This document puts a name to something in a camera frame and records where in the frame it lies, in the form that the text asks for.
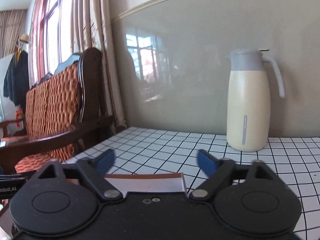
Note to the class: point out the light blue cloth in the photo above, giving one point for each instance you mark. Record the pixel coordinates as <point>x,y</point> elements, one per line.
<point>67,61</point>

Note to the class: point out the yellow garment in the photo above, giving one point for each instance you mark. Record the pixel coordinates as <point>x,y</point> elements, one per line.
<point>18,53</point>

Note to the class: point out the black jacket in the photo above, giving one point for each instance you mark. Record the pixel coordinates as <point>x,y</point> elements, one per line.
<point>17,80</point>

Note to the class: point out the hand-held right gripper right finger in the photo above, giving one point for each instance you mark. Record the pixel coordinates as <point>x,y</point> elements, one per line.
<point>206,163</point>

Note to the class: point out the beige patterned curtain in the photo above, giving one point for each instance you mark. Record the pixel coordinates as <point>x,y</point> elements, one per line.
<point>100,30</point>

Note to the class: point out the dark wooden armchair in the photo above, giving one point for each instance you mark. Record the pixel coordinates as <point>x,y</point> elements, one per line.
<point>50,140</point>

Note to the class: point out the red orange cloth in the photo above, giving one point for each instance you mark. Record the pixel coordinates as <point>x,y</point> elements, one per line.
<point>20,115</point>

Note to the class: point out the brown wooden chair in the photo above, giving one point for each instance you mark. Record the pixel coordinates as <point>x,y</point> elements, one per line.
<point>12,123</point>

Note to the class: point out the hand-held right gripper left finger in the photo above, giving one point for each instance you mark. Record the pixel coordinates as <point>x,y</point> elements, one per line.
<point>106,161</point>

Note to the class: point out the cream thermos jug grey lid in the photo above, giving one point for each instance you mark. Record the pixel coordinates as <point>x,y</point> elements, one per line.
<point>247,100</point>

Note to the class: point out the red framed window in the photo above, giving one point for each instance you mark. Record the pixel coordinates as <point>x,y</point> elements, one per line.
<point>55,30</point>

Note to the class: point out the brown cardboard box tray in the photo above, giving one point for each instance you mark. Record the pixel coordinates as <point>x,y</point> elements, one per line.
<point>150,183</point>

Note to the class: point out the orange quilted chair cushion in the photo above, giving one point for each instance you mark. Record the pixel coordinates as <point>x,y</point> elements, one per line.
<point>52,100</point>

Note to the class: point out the straw hat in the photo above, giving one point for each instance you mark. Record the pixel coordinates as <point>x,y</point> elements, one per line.
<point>24,38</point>

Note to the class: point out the brown pleated curtain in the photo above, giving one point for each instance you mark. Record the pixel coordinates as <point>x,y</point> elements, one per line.
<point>10,32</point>

